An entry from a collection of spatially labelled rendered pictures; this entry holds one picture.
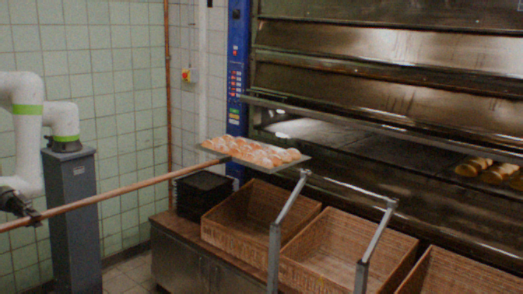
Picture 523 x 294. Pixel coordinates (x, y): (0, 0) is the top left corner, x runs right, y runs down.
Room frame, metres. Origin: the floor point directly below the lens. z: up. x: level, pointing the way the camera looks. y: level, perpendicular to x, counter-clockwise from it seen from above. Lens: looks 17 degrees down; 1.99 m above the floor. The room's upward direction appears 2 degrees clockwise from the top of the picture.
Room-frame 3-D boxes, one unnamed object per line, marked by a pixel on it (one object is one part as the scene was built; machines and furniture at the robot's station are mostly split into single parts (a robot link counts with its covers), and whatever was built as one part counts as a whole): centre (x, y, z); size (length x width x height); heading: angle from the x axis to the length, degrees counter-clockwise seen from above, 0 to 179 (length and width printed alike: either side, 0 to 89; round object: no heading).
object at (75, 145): (2.33, 1.06, 1.23); 0.26 x 0.15 x 0.06; 53
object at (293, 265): (2.13, -0.45, 0.72); 0.56 x 0.49 x 0.28; 49
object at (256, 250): (2.52, -0.01, 0.72); 0.56 x 0.49 x 0.28; 50
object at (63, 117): (2.30, 1.03, 1.36); 0.16 x 0.13 x 0.19; 92
